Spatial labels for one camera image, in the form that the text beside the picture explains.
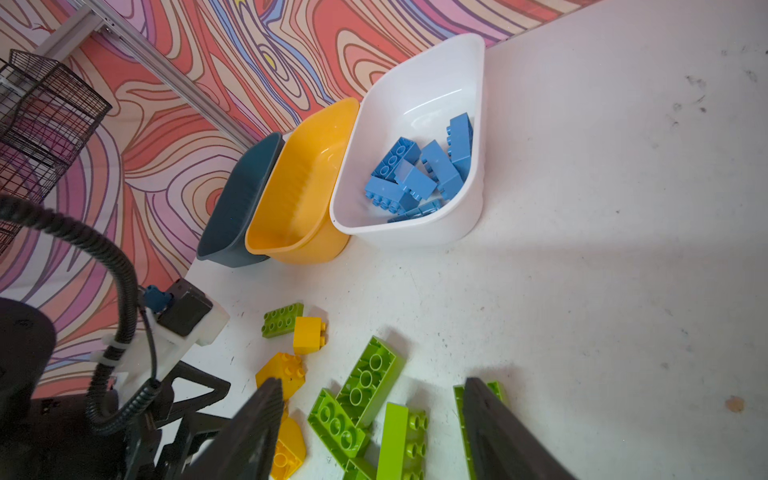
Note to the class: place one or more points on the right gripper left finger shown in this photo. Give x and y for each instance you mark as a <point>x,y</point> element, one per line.
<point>245,448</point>

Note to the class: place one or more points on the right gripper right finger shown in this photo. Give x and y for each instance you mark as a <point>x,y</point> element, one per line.
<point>497,444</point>

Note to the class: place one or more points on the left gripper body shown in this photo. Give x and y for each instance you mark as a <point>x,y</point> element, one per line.
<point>161,442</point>

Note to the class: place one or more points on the blue lego brick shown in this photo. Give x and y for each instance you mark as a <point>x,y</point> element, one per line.
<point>402,150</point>
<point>459,140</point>
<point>420,211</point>
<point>442,170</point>
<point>413,181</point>

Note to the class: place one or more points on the blue lego brick lone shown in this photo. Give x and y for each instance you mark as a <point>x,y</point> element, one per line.
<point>389,196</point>

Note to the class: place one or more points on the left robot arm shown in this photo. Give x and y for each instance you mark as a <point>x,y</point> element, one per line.
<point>92,435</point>

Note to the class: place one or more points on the yellow lego brick lower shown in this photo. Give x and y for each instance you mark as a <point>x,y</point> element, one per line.
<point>290,451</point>

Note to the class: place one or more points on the yellow lego brick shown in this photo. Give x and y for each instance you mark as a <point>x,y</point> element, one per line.
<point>290,451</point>
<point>309,335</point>

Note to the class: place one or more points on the yellow lego brick mid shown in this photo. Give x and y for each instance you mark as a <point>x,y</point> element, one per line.
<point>288,368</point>

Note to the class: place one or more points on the green lego brick low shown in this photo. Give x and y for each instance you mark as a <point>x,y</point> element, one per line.
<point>342,438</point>

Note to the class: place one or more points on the green lego brick upright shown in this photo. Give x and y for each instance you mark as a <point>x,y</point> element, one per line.
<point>403,444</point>

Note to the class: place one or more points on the green lego brick bottom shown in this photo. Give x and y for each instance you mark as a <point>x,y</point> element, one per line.
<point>359,469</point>

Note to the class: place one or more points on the yellow lego brick top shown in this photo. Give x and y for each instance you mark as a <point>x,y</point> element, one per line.
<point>309,335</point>

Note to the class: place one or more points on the green lego plate left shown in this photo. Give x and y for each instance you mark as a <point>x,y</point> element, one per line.
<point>281,321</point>

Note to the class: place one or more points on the green lego brick centre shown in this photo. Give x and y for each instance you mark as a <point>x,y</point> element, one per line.
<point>370,382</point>

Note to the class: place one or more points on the dark teal plastic bin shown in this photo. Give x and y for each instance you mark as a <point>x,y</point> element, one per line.
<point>223,239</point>

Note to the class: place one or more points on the yellow plastic bin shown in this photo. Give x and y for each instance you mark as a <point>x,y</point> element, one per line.
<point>292,222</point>

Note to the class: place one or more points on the white plastic bin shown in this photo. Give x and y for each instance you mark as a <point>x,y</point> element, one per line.
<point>416,100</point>

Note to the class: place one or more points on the left wire basket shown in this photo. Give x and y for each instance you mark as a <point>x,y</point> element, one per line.
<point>48,114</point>

